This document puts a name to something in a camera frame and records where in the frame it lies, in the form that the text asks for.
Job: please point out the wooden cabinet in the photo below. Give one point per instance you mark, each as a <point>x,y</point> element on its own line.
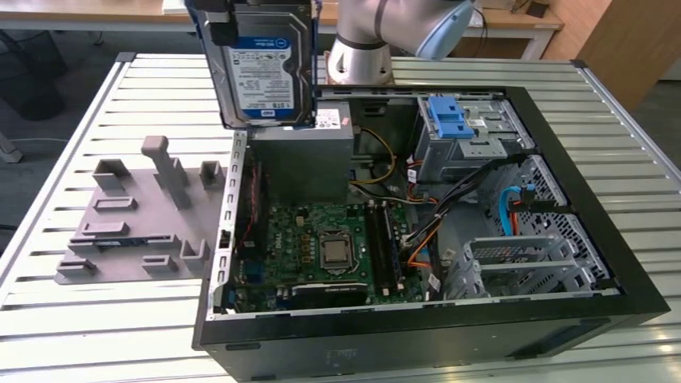
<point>628,48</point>

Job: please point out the black PC case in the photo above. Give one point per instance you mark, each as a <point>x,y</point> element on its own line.
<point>372,339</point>

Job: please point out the hard disk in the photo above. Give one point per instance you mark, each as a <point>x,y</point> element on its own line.
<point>265,80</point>

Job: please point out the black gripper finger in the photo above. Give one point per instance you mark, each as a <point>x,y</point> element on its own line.
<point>223,34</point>

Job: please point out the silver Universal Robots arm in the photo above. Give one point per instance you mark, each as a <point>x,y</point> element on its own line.
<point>361,60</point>

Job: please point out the large white box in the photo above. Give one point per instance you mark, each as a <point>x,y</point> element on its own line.
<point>175,7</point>

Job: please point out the green motherboard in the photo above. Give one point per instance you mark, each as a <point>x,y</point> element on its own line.
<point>287,239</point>

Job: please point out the silver CPU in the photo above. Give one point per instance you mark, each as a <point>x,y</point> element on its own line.
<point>336,253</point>

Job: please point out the black graphics card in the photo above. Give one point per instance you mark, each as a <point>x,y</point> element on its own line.
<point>329,293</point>

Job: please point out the metal optical drive cage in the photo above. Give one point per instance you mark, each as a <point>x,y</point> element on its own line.
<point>479,149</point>

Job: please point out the white stand foot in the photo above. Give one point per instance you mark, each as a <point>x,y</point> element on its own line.
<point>11,153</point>

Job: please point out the wooden desk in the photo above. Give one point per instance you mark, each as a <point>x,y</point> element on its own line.
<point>107,14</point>

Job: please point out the black RAM stick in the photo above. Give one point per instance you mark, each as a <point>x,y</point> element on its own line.
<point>392,255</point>

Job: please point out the RAM stick blue label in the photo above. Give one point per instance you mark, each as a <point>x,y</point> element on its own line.
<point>119,242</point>

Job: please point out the grey parts rack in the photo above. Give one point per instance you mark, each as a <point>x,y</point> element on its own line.
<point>150,223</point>

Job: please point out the blue plastic drive latch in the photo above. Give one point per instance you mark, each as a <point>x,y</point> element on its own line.
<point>447,115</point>

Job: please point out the grey power supply unit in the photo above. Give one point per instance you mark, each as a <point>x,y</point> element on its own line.
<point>297,167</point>

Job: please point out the metal disk bay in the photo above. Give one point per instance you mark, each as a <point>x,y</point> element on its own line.
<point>511,242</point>

